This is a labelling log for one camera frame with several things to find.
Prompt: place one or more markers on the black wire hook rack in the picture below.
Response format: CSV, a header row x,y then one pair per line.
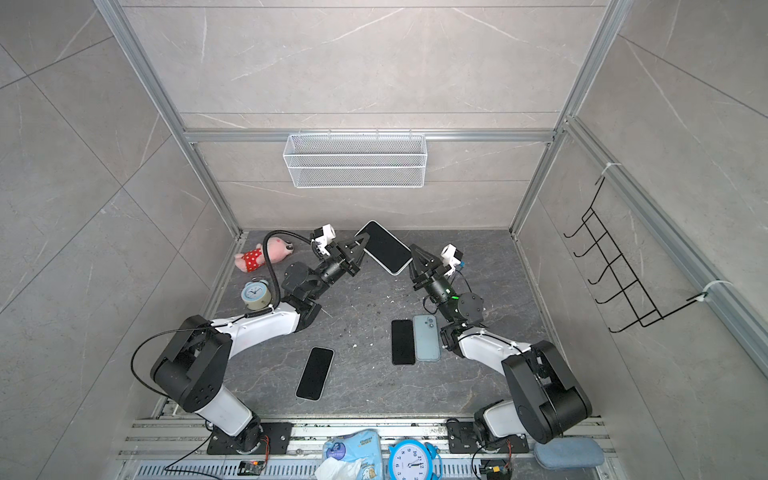
x,y
619,273

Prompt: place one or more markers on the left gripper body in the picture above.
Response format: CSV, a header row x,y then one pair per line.
x,y
336,266

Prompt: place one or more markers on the pink plush toy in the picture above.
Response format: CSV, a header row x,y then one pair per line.
x,y
276,249

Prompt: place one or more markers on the blue tissue pack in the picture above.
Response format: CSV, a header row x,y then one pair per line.
x,y
356,456

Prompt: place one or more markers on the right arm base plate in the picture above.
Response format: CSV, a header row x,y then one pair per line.
x,y
469,436

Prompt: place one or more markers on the small cream alarm clock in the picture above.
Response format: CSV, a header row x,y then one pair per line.
x,y
256,295

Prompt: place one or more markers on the grey blue pouch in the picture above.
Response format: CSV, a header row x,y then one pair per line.
x,y
569,453

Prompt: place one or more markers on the blue alarm clock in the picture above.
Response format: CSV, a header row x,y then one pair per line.
x,y
413,460

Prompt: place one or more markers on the phone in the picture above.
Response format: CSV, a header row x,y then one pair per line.
x,y
402,342
315,374
385,248

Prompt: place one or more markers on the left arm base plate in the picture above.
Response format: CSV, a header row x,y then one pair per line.
x,y
273,438

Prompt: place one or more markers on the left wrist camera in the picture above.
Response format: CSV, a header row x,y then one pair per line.
x,y
320,239

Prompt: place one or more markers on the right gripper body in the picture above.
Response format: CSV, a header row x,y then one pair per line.
x,y
440,289

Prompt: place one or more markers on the white wire mesh basket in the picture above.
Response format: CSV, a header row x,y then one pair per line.
x,y
356,160

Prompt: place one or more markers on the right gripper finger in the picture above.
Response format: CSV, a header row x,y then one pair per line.
x,y
416,269
424,260

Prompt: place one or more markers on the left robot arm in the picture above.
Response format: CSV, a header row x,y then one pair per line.
x,y
191,369

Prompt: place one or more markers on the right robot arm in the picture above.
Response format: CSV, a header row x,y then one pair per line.
x,y
546,398

